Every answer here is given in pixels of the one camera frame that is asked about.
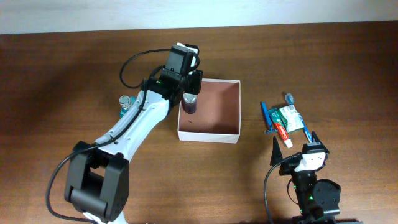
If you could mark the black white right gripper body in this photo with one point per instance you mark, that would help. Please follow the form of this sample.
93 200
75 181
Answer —
288 166

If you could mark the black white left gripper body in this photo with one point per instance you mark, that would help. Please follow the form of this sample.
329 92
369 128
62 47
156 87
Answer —
193 81

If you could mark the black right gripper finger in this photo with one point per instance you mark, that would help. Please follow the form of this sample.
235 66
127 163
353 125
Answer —
315 139
276 155

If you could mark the purple spray bottle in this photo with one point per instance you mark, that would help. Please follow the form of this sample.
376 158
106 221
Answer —
189 103

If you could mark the green red toothpaste tube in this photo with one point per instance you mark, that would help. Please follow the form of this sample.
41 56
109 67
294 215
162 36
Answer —
278 123

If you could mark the teal mouthwash bottle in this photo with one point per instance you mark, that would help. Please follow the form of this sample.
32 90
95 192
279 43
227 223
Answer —
125 102

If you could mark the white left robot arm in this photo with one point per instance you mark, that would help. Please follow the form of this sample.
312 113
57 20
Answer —
98 174

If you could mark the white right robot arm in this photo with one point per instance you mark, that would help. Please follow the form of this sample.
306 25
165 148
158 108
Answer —
317 199

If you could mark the blue disposable razor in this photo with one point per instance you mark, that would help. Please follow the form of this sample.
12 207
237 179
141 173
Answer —
267 118

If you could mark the white green crumpled sachet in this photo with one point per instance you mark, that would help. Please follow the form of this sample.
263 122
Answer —
291 118

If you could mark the pink open cardboard box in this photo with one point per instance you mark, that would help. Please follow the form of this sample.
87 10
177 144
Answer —
218 114

